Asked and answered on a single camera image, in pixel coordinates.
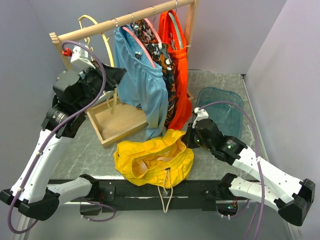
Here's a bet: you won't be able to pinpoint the white laundry basket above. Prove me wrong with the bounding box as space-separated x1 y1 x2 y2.
96 90 115 104

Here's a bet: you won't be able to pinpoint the pink hanger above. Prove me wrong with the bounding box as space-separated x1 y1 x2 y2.
122 13 162 68

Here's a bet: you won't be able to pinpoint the floral patterned shorts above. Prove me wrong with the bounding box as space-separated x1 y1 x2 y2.
130 18 177 129

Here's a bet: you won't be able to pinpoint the yellow shorts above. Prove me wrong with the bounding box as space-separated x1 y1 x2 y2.
113 129 194 189

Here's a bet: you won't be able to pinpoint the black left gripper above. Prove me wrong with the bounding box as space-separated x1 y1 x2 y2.
76 58 128 112

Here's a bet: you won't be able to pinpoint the grey green hanger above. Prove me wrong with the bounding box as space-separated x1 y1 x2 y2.
168 0 183 50

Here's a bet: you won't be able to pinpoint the orange shorts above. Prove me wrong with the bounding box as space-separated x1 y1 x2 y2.
158 10 192 130

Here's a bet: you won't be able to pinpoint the wooden clothes rack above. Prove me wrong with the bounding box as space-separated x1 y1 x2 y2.
49 0 199 147

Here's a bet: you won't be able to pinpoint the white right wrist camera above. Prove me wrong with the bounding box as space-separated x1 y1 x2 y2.
192 107 209 129

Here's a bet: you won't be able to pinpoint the teal plastic tray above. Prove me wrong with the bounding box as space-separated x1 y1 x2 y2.
195 87 244 139

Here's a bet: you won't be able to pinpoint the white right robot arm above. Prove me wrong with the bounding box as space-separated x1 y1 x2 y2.
182 118 316 227

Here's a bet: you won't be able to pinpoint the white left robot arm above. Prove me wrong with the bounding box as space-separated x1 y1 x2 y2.
0 64 127 221

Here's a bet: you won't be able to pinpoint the yellow wooden hanger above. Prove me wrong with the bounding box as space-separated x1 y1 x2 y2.
78 14 118 115

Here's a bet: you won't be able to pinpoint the light blue shorts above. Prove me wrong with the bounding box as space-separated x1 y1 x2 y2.
113 25 169 140

